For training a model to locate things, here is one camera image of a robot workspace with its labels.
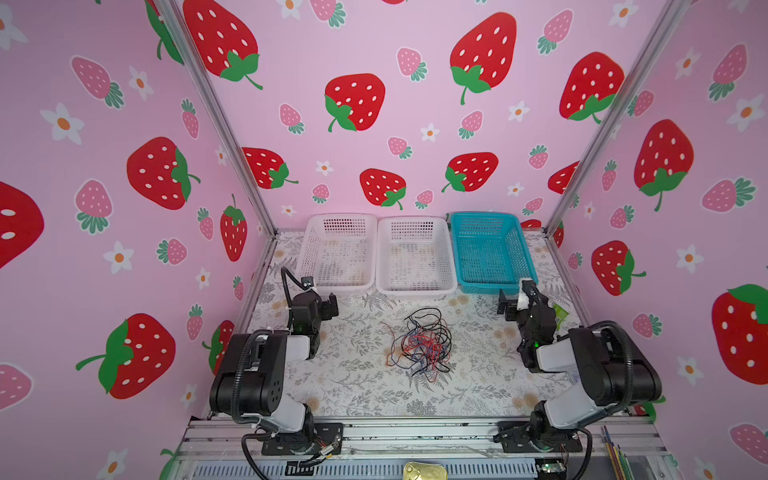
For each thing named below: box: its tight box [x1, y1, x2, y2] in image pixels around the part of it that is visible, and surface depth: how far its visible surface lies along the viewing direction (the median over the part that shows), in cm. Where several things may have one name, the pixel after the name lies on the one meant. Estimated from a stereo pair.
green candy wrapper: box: [554, 304, 569, 330], surface depth 98 cm
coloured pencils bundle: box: [600, 425, 635, 480], surface depth 71 cm
